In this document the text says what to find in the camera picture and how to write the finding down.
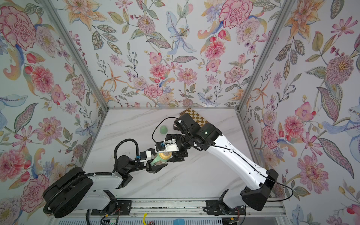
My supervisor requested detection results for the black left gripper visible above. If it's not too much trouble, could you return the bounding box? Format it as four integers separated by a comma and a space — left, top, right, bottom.
126, 150, 166, 177

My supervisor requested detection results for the green bottle handle ring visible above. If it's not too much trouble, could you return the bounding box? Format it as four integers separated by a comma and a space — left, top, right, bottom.
149, 156, 167, 167

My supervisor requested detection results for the yellow bottle collar with nipple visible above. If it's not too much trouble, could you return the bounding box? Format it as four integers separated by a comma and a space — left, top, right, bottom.
158, 152, 172, 161

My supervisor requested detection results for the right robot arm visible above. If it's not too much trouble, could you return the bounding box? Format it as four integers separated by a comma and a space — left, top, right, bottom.
155, 113, 278, 214

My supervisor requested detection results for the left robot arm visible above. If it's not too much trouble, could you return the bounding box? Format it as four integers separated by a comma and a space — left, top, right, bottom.
43, 149, 162, 218

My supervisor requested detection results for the green egg-shaped cap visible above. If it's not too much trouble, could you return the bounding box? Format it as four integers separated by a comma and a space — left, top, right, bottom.
159, 125, 168, 135

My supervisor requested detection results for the wooden folding chess board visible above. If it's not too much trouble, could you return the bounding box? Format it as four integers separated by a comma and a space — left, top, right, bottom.
180, 108, 208, 127

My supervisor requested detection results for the blue small box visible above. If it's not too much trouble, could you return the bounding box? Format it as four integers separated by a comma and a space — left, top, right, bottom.
172, 218, 185, 225

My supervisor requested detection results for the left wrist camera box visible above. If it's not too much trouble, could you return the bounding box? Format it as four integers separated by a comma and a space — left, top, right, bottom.
140, 151, 152, 165

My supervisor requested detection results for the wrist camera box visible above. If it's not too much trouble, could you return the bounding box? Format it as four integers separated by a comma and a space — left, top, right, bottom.
140, 151, 152, 165
155, 142, 179, 152

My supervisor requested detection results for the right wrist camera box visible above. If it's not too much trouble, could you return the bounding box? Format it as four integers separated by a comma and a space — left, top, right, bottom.
155, 142, 179, 152

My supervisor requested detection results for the black corrugated cable hose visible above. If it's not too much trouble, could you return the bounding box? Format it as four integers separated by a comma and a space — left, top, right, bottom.
113, 138, 140, 169

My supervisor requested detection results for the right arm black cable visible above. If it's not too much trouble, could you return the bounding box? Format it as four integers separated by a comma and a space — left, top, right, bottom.
151, 116, 181, 144

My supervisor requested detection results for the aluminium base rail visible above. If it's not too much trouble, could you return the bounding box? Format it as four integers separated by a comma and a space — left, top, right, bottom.
117, 198, 286, 218

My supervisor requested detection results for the yellow cable tie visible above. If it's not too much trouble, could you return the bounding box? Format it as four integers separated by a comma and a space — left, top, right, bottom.
142, 213, 148, 225

